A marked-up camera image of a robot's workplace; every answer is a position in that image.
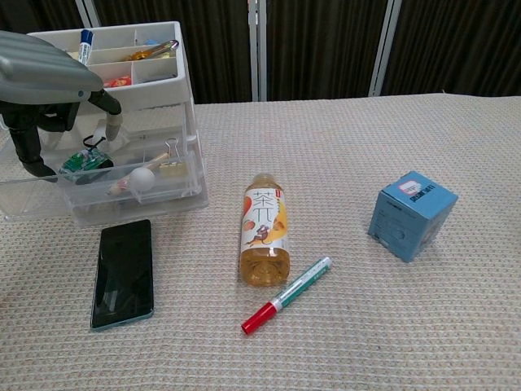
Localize amber tea bottle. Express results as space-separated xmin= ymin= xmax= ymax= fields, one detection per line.
xmin=239 ymin=173 xmax=292 ymax=287

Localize blue cardboard box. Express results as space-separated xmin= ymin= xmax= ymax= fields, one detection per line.
xmin=367 ymin=170 xmax=460 ymax=264

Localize red candy packet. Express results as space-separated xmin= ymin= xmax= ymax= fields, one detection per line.
xmin=102 ymin=74 xmax=133 ymax=89

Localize white plastic drawer organizer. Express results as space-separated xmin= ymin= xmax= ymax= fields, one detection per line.
xmin=26 ymin=20 xmax=210 ymax=227

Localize black folding screen panel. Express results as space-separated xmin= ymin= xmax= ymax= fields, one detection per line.
xmin=87 ymin=0 xmax=258 ymax=105
xmin=372 ymin=0 xmax=521 ymax=99
xmin=0 ymin=0 xmax=91 ymax=42
xmin=258 ymin=0 xmax=394 ymax=101

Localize beige woven tablecloth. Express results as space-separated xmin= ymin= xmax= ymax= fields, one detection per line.
xmin=0 ymin=92 xmax=521 ymax=391

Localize red capped marker pen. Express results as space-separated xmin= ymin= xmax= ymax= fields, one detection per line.
xmin=241 ymin=256 xmax=334 ymax=336

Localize blue capped whiteboard marker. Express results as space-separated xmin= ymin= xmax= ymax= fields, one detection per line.
xmin=75 ymin=28 xmax=96 ymax=67

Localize small green black gadget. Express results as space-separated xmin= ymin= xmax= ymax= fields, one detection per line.
xmin=58 ymin=147 xmax=116 ymax=185

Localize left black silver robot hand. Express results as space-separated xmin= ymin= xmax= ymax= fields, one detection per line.
xmin=0 ymin=29 xmax=124 ymax=184

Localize white ping pong ball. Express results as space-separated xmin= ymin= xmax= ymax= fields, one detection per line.
xmin=129 ymin=167 xmax=156 ymax=194

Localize black smartphone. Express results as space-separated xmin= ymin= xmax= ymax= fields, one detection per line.
xmin=89 ymin=218 xmax=156 ymax=331

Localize clear plastic drawer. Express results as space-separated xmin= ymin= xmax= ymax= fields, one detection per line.
xmin=0 ymin=138 xmax=205 ymax=223
xmin=72 ymin=195 xmax=210 ymax=227

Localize gold binder clip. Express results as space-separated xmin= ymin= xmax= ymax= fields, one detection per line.
xmin=158 ymin=137 xmax=190 ymax=178

